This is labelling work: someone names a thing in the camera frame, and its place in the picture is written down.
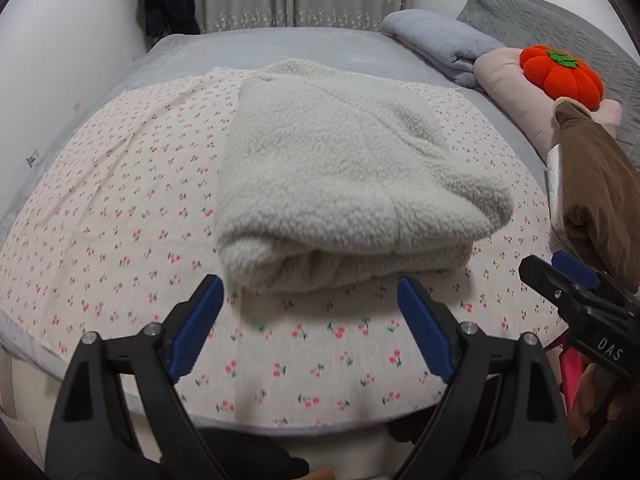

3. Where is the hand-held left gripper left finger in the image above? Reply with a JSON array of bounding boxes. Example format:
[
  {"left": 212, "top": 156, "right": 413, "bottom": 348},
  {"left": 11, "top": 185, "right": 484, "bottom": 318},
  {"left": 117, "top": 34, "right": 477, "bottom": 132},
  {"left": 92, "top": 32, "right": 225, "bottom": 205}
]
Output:
[{"left": 44, "top": 274, "right": 226, "bottom": 480}]

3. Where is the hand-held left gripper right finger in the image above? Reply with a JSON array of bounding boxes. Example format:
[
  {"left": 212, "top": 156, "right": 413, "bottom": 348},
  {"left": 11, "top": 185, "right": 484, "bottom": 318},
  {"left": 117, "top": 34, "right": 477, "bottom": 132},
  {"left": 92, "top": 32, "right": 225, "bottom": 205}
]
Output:
[{"left": 396, "top": 275, "right": 576, "bottom": 480}]

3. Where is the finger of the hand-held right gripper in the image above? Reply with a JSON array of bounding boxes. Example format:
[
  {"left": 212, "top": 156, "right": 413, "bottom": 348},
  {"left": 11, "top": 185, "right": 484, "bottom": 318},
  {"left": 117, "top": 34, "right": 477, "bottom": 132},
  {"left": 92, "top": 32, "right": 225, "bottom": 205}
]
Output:
[
  {"left": 551, "top": 251, "right": 600, "bottom": 292},
  {"left": 518, "top": 255, "right": 593, "bottom": 313}
]

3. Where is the cream fleece zip jacket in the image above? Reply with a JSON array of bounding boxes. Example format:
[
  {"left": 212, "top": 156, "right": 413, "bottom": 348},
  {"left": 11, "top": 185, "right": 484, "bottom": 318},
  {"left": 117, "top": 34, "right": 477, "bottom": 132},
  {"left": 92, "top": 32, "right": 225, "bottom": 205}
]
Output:
[{"left": 212, "top": 58, "right": 516, "bottom": 295}]

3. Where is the person's right hand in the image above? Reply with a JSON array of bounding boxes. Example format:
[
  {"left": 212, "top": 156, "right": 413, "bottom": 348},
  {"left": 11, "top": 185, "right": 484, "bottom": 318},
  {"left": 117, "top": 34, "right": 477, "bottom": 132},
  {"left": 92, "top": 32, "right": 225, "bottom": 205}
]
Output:
[{"left": 570, "top": 360, "right": 628, "bottom": 446}]

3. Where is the white padded garment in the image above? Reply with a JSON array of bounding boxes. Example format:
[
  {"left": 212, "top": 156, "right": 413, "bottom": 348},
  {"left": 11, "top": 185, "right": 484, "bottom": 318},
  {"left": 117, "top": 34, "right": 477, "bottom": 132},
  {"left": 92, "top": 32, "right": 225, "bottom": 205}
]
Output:
[{"left": 545, "top": 145, "right": 568, "bottom": 233}]

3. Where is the brown garment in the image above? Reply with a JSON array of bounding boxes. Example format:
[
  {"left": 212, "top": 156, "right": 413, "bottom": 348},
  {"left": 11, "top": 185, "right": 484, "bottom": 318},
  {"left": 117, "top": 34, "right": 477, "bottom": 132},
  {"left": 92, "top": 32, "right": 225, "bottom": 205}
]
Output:
[{"left": 552, "top": 100, "right": 640, "bottom": 293}]

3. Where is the floral printed bed sheet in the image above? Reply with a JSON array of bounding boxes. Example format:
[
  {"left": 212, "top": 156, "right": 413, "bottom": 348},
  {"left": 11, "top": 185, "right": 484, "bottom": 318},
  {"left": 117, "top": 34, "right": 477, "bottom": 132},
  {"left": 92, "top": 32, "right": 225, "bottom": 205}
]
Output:
[{"left": 0, "top": 67, "right": 571, "bottom": 428}]

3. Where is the orange pumpkin plush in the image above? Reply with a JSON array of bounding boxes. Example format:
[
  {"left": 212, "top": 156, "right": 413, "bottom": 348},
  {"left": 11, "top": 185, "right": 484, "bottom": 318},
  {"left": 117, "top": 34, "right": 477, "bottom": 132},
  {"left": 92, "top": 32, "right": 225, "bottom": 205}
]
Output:
[{"left": 519, "top": 44, "right": 606, "bottom": 112}]

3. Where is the pink pillow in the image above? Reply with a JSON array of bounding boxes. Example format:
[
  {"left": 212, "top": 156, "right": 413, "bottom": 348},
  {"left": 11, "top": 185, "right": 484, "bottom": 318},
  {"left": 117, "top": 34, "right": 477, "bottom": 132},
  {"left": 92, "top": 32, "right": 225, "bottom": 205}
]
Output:
[{"left": 472, "top": 46, "right": 623, "bottom": 161}]

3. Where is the grey quilted pillow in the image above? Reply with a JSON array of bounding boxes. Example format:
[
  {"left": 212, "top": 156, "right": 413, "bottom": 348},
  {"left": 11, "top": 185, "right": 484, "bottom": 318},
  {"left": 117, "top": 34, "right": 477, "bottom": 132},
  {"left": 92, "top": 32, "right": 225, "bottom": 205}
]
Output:
[{"left": 455, "top": 0, "right": 640, "bottom": 156}]

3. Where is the folded grey blanket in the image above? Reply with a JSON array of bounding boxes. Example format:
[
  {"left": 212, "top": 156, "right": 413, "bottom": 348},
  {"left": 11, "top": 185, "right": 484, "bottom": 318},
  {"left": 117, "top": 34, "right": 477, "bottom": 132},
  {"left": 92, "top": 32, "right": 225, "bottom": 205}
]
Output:
[{"left": 380, "top": 8, "right": 506, "bottom": 91}]

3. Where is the dark hanging garment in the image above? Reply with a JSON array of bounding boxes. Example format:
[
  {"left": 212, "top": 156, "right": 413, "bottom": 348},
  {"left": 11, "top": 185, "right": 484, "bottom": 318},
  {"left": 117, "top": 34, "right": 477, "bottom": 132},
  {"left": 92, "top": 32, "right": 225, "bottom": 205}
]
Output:
[{"left": 137, "top": 0, "right": 201, "bottom": 43}]

